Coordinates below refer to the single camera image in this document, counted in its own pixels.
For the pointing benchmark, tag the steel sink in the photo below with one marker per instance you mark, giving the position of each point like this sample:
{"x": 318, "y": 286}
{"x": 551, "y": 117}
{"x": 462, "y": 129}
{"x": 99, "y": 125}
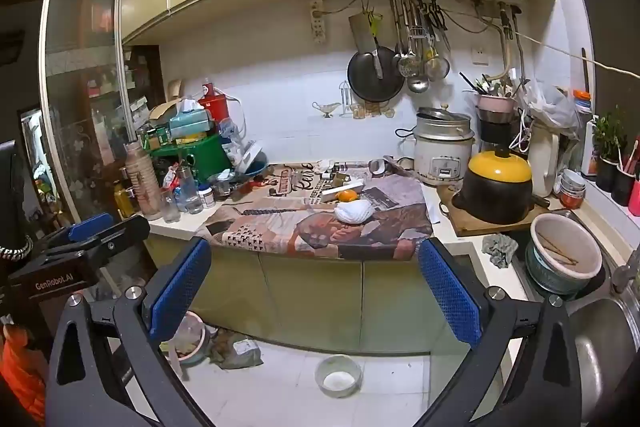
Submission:
{"x": 600, "y": 347}

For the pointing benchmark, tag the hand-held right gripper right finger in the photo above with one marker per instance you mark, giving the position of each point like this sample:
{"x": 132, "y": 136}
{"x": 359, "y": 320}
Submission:
{"x": 450, "y": 292}

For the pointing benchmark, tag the red box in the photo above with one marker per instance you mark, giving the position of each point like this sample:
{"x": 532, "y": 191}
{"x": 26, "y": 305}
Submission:
{"x": 214, "y": 104}

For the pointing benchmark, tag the pink utensil holder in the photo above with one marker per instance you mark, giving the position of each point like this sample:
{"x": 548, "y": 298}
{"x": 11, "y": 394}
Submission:
{"x": 495, "y": 103}

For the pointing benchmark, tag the steel ladle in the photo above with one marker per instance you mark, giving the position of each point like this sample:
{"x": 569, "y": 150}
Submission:
{"x": 417, "y": 84}

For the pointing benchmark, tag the potted green plant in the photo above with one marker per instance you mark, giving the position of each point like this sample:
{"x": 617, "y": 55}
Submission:
{"x": 609, "y": 142}

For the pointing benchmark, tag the printed counter cloth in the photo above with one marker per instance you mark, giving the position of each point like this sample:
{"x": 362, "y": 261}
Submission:
{"x": 280, "y": 227}

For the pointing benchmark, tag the steel strainer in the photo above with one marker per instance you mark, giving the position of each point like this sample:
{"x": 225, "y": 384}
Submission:
{"x": 437, "y": 68}

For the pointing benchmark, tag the teal tissue box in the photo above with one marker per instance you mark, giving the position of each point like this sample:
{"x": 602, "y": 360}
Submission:
{"x": 189, "y": 123}

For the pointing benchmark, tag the crumpled floor bag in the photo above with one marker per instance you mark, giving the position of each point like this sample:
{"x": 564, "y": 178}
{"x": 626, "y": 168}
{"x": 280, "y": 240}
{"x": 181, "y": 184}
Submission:
{"x": 240, "y": 352}

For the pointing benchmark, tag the ribbed brown plastic bottle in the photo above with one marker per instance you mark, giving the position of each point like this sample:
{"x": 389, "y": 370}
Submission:
{"x": 142, "y": 182}

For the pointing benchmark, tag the blue bowl with white plate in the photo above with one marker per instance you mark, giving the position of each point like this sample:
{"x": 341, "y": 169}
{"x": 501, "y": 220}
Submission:
{"x": 252, "y": 164}

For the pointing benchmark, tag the crumpled white paper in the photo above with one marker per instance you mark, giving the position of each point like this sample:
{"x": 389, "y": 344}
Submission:
{"x": 326, "y": 165}

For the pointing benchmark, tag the green box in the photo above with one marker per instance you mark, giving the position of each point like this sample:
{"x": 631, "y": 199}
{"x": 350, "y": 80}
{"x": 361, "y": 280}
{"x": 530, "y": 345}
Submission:
{"x": 200, "y": 157}

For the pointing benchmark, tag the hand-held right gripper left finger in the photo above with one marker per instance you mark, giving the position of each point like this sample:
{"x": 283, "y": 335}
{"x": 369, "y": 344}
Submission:
{"x": 180, "y": 287}

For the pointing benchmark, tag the stack of small bowls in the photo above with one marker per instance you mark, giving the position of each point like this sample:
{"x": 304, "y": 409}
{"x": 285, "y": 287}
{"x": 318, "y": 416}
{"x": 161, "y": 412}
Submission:
{"x": 572, "y": 189}

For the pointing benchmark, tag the white rice cooker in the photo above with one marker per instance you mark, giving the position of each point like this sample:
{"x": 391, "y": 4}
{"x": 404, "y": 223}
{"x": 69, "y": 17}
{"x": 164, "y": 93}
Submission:
{"x": 442, "y": 157}

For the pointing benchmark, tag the orange fruit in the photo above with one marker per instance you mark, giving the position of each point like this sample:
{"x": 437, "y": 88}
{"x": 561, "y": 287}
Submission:
{"x": 346, "y": 195}

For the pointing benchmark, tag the white floor bowl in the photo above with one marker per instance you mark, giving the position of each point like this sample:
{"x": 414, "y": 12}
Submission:
{"x": 339, "y": 377}

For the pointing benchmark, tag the white power strip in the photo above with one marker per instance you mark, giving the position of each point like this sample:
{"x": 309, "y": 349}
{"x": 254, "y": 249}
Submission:
{"x": 318, "y": 22}

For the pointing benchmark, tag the white basin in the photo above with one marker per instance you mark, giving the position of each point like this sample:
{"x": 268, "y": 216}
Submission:
{"x": 592, "y": 252}

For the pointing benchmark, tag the green patterned bowl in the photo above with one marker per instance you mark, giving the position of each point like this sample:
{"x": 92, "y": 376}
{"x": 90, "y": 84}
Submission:
{"x": 547, "y": 279}

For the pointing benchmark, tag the long white cardboard box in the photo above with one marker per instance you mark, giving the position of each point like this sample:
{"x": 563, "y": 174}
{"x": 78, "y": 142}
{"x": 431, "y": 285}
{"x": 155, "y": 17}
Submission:
{"x": 345, "y": 188}

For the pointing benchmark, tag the grey rag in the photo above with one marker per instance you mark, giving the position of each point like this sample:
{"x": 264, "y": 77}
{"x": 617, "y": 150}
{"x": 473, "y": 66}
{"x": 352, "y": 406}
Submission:
{"x": 500, "y": 251}

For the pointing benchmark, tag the person's left forearm orange sleeve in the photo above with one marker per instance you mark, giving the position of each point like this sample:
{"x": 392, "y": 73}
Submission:
{"x": 20, "y": 372}

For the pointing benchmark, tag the black clay pot yellow lid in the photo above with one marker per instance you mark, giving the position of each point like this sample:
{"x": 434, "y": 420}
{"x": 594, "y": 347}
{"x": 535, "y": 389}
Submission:
{"x": 495, "y": 202}

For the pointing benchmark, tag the clear plastic bottle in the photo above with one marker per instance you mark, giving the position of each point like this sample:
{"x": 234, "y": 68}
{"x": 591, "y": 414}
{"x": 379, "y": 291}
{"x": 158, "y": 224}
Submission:
{"x": 190, "y": 192}

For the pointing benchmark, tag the black wok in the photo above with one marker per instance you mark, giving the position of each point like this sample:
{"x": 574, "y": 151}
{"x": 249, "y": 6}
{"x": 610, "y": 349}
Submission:
{"x": 375, "y": 79}

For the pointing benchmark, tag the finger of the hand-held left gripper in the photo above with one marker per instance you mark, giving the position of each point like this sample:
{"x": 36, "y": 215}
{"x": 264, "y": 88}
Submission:
{"x": 122, "y": 234}
{"x": 90, "y": 227}

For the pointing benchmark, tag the glass door cabinet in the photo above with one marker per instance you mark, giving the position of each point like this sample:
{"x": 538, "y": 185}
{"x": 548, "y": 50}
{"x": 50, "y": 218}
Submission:
{"x": 80, "y": 107}

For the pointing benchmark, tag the steel cleaver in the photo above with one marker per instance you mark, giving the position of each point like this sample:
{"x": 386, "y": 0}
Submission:
{"x": 362, "y": 32}

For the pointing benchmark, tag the clear plastic bags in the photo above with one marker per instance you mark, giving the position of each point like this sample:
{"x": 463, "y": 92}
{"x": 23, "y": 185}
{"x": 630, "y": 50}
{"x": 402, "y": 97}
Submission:
{"x": 550, "y": 104}

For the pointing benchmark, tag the pink floor bowl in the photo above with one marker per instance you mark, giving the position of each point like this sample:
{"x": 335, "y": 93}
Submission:
{"x": 190, "y": 339}

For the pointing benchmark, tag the wooden cutting board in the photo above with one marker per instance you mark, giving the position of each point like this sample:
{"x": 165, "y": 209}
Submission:
{"x": 457, "y": 227}

